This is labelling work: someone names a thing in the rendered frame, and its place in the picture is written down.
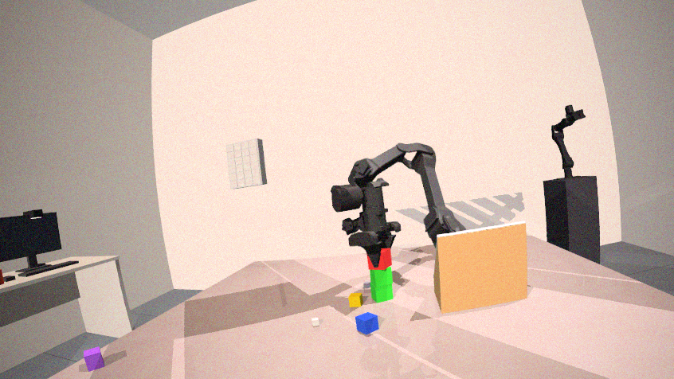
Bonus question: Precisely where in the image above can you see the purple cube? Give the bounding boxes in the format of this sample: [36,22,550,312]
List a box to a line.
[84,347,104,372]

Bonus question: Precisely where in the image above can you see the green block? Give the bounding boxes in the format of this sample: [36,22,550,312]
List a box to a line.
[370,283,394,303]
[369,267,393,287]

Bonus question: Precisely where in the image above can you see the red block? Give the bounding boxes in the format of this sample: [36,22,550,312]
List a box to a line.
[367,248,392,270]

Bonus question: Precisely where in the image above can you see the blue cube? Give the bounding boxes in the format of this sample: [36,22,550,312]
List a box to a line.
[355,312,379,334]

